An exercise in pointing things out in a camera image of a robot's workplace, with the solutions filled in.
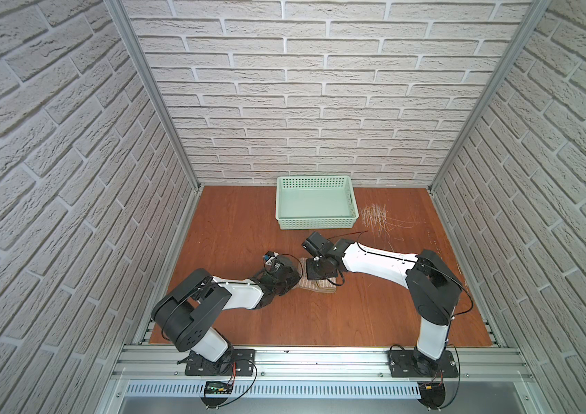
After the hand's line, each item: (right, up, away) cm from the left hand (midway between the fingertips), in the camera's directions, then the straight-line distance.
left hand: (301, 267), depth 91 cm
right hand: (+2, -3, -4) cm, 6 cm away
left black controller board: (-23, -30, -20) cm, 43 cm away
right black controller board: (+37, -30, -22) cm, 52 cm away
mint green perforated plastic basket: (+9, +25, +23) cm, 35 cm away
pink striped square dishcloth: (+7, -5, -5) cm, 10 cm away
